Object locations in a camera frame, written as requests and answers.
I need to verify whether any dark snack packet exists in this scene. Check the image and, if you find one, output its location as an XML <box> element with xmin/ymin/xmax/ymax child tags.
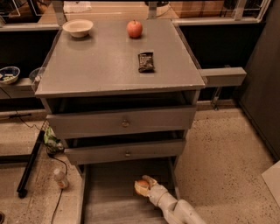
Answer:
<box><xmin>138</xmin><ymin>52</ymin><xmax>154</xmax><ymax>73</ymax></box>

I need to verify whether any middle grey drawer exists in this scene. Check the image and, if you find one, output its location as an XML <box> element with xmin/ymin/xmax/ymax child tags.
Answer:
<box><xmin>65</xmin><ymin>139</ymin><xmax>186</xmax><ymax>165</ymax></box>

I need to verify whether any clear plastic bottle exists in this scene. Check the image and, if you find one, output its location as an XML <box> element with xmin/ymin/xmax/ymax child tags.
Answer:
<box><xmin>53</xmin><ymin>169</ymin><xmax>68</xmax><ymax>189</ymax></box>

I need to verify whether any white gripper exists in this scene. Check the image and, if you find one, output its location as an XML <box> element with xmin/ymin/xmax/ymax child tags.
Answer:
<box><xmin>134</xmin><ymin>175</ymin><xmax>168</xmax><ymax>206</ymax></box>

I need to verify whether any clear glass bowl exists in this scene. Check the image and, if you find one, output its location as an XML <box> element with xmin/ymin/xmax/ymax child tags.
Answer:
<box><xmin>29</xmin><ymin>67</ymin><xmax>46</xmax><ymax>82</ymax></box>

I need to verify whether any top grey drawer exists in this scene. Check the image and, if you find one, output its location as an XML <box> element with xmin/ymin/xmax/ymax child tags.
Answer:
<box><xmin>47</xmin><ymin>106</ymin><xmax>196</xmax><ymax>139</ymax></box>

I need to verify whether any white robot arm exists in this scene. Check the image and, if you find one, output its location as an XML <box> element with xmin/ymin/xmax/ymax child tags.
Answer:
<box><xmin>134</xmin><ymin>175</ymin><xmax>206</xmax><ymax>224</ymax></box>

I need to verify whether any grey side shelf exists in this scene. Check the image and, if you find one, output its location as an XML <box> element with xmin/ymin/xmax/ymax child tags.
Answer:
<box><xmin>199</xmin><ymin>67</ymin><xmax>247</xmax><ymax>88</ymax></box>

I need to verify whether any black cable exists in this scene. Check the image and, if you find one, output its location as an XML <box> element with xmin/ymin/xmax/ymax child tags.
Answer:
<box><xmin>0</xmin><ymin>87</ymin><xmax>68</xmax><ymax>224</ymax></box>

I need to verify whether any bottom grey drawer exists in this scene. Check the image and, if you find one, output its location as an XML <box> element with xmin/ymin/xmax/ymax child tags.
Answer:
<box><xmin>77</xmin><ymin>157</ymin><xmax>179</xmax><ymax>224</ymax></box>

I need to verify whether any black stand leg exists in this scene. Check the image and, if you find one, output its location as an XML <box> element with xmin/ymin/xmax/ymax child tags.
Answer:
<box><xmin>17</xmin><ymin>130</ymin><xmax>45</xmax><ymax>199</ymax></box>

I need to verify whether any blue patterned bowl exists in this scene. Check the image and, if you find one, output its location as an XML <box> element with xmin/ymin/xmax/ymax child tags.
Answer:
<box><xmin>0</xmin><ymin>66</ymin><xmax>20</xmax><ymax>85</ymax></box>

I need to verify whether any green snack bag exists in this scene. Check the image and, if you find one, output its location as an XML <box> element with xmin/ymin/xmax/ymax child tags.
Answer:
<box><xmin>44</xmin><ymin>127</ymin><xmax>64</xmax><ymax>153</ymax></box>

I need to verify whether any white bowl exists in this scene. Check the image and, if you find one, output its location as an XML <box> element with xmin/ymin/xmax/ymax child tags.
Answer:
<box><xmin>62</xmin><ymin>19</ymin><xmax>94</xmax><ymax>38</ymax></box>

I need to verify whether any grey drawer cabinet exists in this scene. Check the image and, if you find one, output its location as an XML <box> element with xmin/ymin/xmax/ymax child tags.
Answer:
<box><xmin>34</xmin><ymin>18</ymin><xmax>207</xmax><ymax>176</ymax></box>

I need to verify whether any grey drawer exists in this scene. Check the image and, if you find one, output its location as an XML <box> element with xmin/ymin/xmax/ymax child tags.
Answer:
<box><xmin>47</xmin><ymin>106</ymin><xmax>196</xmax><ymax>139</ymax></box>
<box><xmin>65</xmin><ymin>139</ymin><xmax>186</xmax><ymax>165</ymax></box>
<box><xmin>77</xmin><ymin>157</ymin><xmax>179</xmax><ymax>224</ymax></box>

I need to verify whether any orange fruit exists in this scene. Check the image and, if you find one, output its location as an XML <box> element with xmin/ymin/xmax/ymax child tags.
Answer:
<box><xmin>136</xmin><ymin>179</ymin><xmax>149</xmax><ymax>188</ymax></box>

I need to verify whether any red apple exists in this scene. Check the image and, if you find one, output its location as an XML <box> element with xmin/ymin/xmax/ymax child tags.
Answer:
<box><xmin>126</xmin><ymin>20</ymin><xmax>143</xmax><ymax>39</ymax></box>

